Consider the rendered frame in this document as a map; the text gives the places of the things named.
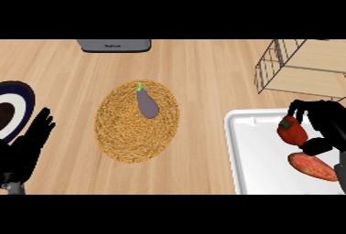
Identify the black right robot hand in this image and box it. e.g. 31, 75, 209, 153
287, 99, 346, 156

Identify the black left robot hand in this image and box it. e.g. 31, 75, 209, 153
0, 107, 56, 185

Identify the red bell pepper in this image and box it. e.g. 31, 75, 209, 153
275, 115, 311, 146

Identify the white tray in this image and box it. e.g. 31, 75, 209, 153
223, 108, 346, 196

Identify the dark blue and white plate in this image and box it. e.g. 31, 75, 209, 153
0, 80, 37, 144

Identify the orange sweet potato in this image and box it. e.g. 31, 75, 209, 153
287, 152, 340, 183

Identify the round woven straw placemat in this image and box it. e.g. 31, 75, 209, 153
93, 80, 180, 164

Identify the purple eggplant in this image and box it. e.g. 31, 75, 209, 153
135, 81, 161, 120

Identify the grey appliance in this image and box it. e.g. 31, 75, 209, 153
75, 39, 152, 54

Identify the black wire tiered shelf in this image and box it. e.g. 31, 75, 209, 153
253, 39, 346, 102

